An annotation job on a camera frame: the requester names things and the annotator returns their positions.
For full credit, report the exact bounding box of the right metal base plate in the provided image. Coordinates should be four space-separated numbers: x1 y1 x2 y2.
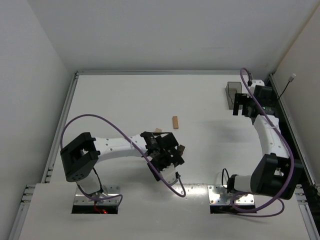
207 184 255 207

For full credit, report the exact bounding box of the long light wood block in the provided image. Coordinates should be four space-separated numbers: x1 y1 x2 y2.
172 116 179 130

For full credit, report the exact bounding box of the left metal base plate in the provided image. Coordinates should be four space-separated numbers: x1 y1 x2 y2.
73 184 123 207

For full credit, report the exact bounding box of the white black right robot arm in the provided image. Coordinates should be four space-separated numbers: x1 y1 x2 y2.
226 80 303 200

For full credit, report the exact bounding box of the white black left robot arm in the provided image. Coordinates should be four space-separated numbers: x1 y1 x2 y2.
60 131 185 201

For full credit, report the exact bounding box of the metal base plate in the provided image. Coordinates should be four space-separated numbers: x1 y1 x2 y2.
73 184 123 207
207 184 255 207

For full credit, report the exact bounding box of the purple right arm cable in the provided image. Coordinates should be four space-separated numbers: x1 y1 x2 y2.
228 67 296 217

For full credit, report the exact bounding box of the dark wood notched block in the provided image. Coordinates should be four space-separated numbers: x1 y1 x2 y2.
177 144 186 156

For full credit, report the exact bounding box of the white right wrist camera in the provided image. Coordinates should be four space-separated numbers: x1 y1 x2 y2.
250 79 265 88

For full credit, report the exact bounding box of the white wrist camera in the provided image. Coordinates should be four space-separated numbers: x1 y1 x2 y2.
160 165 178 186
250 79 265 88

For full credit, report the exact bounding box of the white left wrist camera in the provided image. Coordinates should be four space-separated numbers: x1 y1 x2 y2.
160 165 178 186

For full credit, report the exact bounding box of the smoky transparent plastic container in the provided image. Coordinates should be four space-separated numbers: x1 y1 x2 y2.
225 81 242 110

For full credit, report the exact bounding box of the black cable with white plug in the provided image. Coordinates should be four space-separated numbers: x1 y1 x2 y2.
269 73 297 111

